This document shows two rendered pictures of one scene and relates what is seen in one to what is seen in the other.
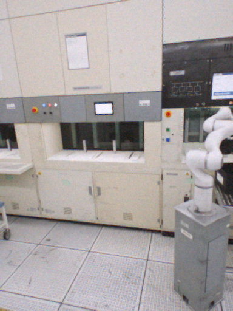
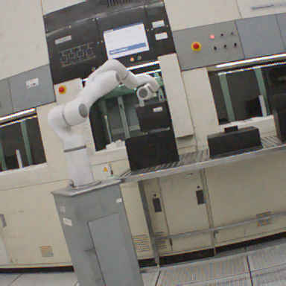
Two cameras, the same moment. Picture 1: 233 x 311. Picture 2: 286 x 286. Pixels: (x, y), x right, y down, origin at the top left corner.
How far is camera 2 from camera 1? 1.09 m
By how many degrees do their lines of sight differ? 14
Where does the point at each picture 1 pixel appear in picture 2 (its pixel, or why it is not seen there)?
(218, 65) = (106, 22)
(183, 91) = (74, 58)
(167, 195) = not seen: hidden behind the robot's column
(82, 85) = not seen: outside the picture
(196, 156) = (54, 111)
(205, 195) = (75, 161)
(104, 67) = not seen: outside the picture
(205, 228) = (74, 199)
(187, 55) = (70, 19)
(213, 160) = (69, 108)
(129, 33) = (9, 15)
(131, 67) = (13, 46)
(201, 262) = (86, 252)
